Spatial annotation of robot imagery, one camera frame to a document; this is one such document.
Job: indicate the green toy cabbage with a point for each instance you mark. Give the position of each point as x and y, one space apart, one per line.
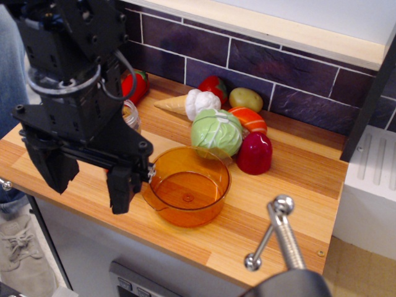
218 131

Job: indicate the red toy strawberry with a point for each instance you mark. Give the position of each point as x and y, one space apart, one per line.
215 85

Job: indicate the yellow toy potato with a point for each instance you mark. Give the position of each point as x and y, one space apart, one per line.
246 98

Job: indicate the dark red toy pepper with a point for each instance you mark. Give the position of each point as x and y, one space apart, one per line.
255 154

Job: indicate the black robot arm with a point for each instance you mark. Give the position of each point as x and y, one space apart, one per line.
73 50

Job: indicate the small metal knob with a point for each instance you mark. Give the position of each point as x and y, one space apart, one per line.
6 185

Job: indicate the orange transparent plastic pot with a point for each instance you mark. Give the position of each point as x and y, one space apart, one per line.
190 185

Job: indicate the red toy chili pepper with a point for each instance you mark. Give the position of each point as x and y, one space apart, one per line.
142 86

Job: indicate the clear almond jar red label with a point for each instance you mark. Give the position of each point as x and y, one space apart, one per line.
131 116

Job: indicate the grey sneaker shoe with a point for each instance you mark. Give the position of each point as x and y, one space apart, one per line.
24 266

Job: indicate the blue jeans leg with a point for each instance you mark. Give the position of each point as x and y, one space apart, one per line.
13 83

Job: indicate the grey oven control panel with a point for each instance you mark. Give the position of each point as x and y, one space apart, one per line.
126 282

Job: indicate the toy ice cream cone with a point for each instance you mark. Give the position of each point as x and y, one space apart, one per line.
191 104

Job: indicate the orange toy salmon sushi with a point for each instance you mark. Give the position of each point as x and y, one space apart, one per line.
249 119

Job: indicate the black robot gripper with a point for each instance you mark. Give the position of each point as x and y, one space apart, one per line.
77 121

